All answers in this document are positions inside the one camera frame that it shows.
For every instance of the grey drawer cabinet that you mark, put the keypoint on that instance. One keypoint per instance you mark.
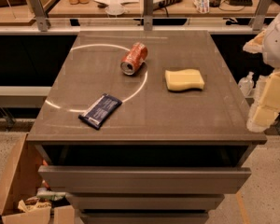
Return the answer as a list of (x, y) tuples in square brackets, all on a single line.
[(153, 127)]

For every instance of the printed paper cup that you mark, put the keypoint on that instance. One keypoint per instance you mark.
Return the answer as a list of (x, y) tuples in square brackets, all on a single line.
[(202, 6)]

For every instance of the right metal bracket post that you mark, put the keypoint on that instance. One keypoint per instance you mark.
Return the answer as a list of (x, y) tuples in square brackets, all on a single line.
[(257, 21)]

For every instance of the yellow sponge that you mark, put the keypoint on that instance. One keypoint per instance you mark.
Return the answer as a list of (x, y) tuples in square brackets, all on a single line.
[(183, 80)]

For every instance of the dark blue snack packet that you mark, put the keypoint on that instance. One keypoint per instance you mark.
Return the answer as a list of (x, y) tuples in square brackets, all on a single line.
[(100, 110)]

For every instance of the middle metal bracket post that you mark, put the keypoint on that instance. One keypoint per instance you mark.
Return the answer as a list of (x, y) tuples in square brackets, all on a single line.
[(148, 15)]

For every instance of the metal bracket post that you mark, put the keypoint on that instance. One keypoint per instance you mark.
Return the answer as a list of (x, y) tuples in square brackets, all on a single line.
[(148, 15), (40, 16), (257, 21)]

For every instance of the grey drawer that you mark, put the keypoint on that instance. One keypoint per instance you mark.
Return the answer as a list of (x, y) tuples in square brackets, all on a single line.
[(124, 217), (144, 180), (145, 201)]

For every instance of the grey power strip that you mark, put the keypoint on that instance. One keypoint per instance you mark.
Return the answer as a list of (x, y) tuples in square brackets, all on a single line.
[(164, 3)]

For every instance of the brown cardboard box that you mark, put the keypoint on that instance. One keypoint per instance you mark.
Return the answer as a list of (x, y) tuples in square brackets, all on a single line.
[(20, 181)]

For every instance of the top grey drawer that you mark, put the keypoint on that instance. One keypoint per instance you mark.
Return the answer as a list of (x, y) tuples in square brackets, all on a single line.
[(144, 180)]

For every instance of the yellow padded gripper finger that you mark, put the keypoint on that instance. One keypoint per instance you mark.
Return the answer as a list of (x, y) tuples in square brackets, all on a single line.
[(266, 106)]

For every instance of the middle grey drawer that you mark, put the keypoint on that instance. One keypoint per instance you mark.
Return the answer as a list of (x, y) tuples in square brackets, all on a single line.
[(145, 201)]

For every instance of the left metal bracket post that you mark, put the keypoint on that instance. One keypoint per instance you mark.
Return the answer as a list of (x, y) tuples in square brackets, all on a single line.
[(40, 16)]

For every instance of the black round container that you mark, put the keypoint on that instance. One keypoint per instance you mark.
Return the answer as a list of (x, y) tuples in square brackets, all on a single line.
[(214, 3)]

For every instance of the orange soda can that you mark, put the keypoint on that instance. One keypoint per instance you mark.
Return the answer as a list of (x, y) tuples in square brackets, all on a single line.
[(133, 59)]

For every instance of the bottom grey drawer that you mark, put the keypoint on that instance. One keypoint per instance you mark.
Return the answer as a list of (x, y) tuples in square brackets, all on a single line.
[(124, 217)]

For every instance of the clear plastic bottle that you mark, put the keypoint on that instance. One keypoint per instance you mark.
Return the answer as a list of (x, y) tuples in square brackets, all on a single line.
[(246, 84)]

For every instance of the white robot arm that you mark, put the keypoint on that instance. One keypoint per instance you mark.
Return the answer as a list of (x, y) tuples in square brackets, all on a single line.
[(271, 44)]

